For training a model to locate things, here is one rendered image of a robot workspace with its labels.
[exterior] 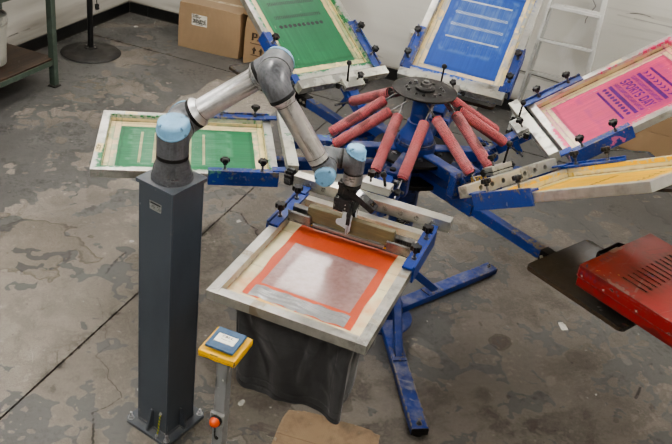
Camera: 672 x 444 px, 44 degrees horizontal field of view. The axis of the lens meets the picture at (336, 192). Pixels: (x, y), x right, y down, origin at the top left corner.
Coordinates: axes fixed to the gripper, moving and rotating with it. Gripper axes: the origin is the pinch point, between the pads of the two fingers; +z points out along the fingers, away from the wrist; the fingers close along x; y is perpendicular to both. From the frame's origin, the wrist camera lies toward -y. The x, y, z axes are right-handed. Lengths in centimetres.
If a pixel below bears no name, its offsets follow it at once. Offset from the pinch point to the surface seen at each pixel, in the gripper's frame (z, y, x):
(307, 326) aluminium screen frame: 2, -8, 60
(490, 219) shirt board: 9, -46, -55
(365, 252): 5.4, -8.6, 4.3
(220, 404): 30, 12, 80
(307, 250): 5.3, 11.1, 15.1
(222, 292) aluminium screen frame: 2, 24, 59
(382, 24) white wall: 53, 121, -413
